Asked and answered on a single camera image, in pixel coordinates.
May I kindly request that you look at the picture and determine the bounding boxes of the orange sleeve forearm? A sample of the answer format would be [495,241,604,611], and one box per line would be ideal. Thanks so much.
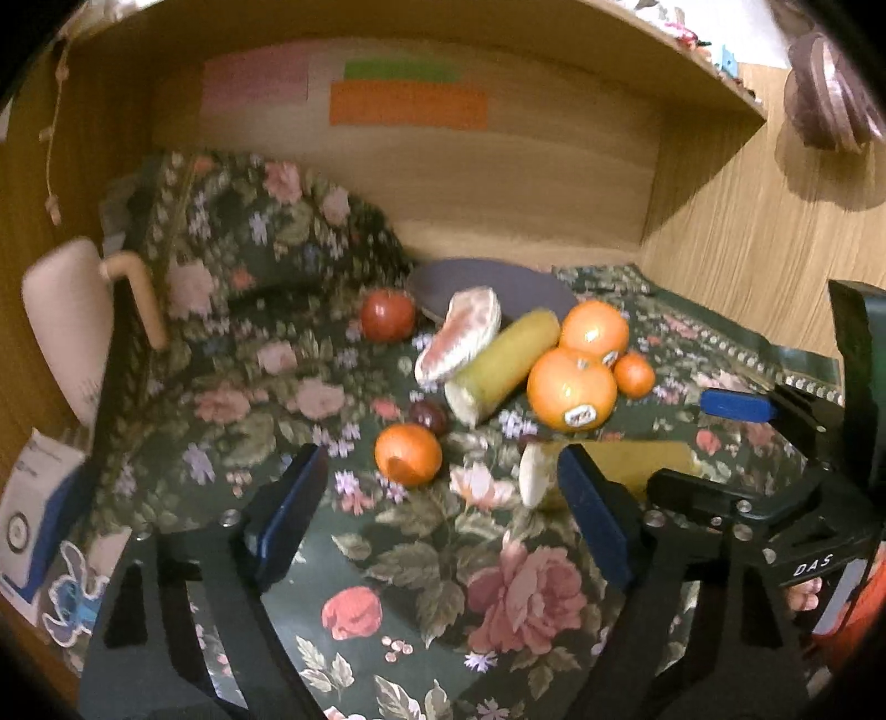
[814,544,884,673]

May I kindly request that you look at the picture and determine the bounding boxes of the peeled pomelo segment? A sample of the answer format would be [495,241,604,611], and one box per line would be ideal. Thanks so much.
[414,286,502,385]

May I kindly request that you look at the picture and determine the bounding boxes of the dark red plum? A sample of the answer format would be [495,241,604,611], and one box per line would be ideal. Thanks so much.
[409,399,449,436]

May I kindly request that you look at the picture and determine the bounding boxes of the white blue box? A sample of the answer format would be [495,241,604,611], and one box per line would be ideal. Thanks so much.
[0,429,87,625]

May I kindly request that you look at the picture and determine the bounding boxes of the wooden shelf board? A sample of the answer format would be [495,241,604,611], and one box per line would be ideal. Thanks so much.
[74,0,766,123]

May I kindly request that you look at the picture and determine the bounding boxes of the green floral cloth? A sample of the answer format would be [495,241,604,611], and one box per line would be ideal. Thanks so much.
[61,150,847,720]

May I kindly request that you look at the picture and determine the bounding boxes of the brown round hanging object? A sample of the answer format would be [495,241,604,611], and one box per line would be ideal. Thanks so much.
[784,30,884,155]

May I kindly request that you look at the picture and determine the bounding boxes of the small orange mandarin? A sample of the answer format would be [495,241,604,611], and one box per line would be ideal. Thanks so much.
[374,423,443,489]

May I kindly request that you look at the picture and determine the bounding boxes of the red tomato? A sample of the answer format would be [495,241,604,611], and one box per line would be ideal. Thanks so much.
[360,288,416,343]

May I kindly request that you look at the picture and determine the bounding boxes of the hanging bead string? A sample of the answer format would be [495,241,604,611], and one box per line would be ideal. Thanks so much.
[37,40,75,227]

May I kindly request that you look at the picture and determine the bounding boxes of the large orange with sticker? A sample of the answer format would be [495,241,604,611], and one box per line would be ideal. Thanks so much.
[526,347,619,434]

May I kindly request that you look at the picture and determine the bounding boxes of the tiny orange mandarin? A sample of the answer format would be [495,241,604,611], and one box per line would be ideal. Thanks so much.
[612,352,656,399]

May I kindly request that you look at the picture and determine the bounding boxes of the purple ceramic plate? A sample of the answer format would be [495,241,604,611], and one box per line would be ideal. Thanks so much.
[405,258,576,324]

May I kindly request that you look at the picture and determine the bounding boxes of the orange paper note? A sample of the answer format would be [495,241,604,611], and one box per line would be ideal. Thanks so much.
[329,80,488,131]

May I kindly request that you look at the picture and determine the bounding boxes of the right hand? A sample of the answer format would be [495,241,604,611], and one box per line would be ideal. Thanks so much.
[785,578,823,612]

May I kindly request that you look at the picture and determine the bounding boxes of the pink paper note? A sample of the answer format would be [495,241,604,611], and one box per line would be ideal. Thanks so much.
[200,44,310,117]

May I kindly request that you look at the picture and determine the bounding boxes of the green paper note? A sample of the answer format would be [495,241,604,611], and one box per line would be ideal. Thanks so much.
[344,57,460,84]

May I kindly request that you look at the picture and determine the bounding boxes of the blue cartoon sticker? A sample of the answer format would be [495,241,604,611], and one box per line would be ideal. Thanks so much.
[42,540,110,648]

